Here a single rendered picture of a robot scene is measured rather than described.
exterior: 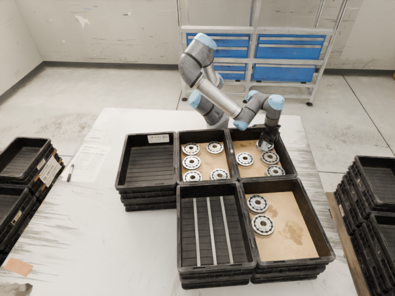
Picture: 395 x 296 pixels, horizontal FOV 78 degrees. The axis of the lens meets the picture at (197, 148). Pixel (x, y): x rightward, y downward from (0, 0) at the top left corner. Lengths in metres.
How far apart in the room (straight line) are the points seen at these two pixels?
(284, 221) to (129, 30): 3.55
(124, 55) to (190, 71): 3.18
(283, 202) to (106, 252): 0.90
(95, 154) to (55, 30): 3.16
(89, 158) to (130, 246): 0.71
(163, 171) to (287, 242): 0.71
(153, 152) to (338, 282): 1.12
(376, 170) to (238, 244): 1.35
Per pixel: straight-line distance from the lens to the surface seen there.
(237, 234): 1.18
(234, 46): 3.07
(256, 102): 1.31
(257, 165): 1.43
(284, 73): 3.28
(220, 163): 1.42
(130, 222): 1.40
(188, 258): 1.13
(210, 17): 3.86
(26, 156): 2.39
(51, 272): 1.43
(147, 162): 1.46
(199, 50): 1.25
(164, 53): 4.14
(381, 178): 2.17
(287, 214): 1.28
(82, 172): 1.71
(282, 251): 1.18
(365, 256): 2.02
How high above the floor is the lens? 1.88
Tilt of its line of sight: 44 degrees down
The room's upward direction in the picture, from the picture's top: 2 degrees counter-clockwise
